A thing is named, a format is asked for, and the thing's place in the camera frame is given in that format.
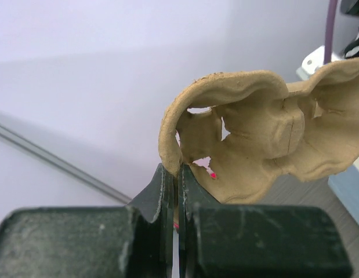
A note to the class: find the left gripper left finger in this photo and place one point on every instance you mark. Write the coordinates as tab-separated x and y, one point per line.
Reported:
135	240

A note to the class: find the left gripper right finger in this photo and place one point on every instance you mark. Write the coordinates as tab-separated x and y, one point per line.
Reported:
233	240

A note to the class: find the light blue paper bag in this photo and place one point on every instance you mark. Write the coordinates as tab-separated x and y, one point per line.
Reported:
346	184

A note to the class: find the zebra pattern blanket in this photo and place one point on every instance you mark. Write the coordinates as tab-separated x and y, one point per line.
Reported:
352	49

